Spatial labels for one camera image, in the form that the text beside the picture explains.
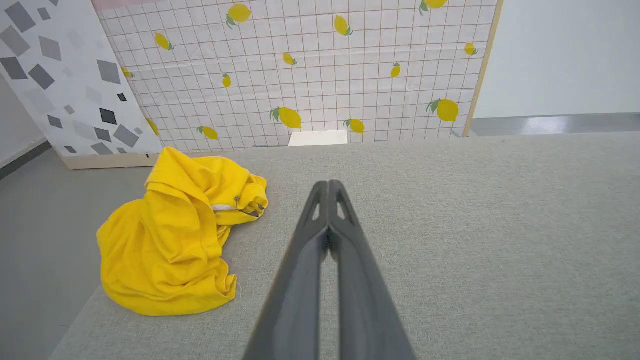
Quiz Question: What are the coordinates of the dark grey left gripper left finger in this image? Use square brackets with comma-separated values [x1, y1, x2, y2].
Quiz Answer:
[243, 180, 330, 360]

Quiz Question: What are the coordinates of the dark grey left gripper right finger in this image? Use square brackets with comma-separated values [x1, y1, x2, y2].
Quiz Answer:
[328, 179, 416, 360]

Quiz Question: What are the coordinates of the yellow shirt with white patches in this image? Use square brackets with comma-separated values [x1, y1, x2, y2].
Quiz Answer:
[96, 146, 269, 317]

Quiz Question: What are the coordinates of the grey fabric sofa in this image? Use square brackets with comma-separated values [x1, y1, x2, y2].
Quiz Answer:
[50, 131, 640, 360]

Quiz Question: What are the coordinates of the white box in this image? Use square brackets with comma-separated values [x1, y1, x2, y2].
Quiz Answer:
[288, 130, 349, 147]

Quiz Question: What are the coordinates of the lemon print grid panel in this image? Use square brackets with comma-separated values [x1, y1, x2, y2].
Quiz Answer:
[91, 0, 504, 153]

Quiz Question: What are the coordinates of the white panel with grey shapes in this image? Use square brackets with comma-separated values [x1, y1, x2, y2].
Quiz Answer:
[0, 0, 164, 171]

